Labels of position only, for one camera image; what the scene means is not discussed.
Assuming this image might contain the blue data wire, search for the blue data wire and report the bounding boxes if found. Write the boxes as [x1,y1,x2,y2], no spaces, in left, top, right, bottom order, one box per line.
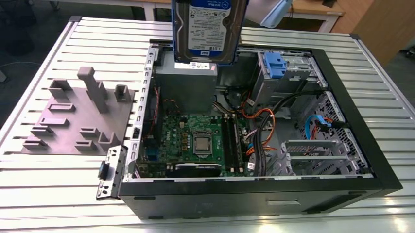
[305,114,329,141]

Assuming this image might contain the hard disk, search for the hard disk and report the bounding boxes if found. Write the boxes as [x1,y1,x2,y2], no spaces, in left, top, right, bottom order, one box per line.
[171,0,250,66]

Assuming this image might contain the orange disk power wire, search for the orange disk power wire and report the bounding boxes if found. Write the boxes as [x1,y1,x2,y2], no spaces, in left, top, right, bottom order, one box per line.
[323,117,350,132]

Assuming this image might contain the metal disk bay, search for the metal disk bay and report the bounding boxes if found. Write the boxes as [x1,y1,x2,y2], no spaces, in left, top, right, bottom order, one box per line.
[281,139,365,176]

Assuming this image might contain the silver CPU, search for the silver CPU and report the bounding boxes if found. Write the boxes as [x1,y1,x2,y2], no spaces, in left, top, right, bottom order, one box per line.
[194,135,211,152]

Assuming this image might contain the grey power supply unit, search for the grey power supply unit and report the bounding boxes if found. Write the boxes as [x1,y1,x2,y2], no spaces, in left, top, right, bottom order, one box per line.
[155,50,218,115]

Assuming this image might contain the black RAM slot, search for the black RAM slot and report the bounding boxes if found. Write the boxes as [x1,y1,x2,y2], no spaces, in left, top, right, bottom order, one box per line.
[222,114,237,172]
[231,114,246,172]

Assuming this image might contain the green motherboard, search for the green motherboard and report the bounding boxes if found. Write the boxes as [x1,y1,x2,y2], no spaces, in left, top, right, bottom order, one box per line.
[138,114,253,178]

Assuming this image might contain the CPU socket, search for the CPU socket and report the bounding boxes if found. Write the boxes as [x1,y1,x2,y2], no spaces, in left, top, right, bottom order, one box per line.
[191,131,215,160]

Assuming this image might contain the black graphics card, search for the black graphics card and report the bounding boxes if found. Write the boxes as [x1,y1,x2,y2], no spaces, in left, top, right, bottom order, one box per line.
[164,162,223,178]

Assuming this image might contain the metal optical drive cage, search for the metal optical drive cage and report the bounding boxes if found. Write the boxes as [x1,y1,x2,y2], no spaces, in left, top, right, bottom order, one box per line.
[253,50,327,107]

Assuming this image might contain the blue drive latch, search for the blue drive latch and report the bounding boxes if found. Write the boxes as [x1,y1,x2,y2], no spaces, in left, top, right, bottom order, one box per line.
[265,52,289,79]

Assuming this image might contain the black open PC case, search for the black open PC case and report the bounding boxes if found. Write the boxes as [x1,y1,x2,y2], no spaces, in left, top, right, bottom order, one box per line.
[118,38,403,220]

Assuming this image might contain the grey parts rack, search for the grey parts rack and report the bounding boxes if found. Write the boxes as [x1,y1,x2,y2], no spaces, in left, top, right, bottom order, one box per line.
[22,67,138,156]

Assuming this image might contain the brown wooden cabinet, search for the brown wooden cabinet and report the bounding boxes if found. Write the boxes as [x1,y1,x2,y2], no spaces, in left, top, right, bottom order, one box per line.
[330,0,415,67]

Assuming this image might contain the yellow black power wires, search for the yellow black power wires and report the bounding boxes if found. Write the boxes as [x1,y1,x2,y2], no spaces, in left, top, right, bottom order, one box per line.
[213,100,243,116]

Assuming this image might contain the orange wire bundle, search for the orange wire bundle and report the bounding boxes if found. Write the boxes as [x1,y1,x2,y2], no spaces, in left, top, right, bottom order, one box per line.
[242,108,277,156]

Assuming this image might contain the black cable bundle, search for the black cable bundle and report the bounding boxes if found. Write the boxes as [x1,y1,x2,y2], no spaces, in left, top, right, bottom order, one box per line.
[253,88,325,177]

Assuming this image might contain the metal card retention bracket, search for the metal card retention bracket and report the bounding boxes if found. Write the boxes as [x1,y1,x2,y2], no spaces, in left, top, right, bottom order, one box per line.
[95,145,130,201]

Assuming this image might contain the wooden desk white frame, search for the wooden desk white frame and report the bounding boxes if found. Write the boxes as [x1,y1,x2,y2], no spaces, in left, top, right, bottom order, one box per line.
[130,0,345,33]

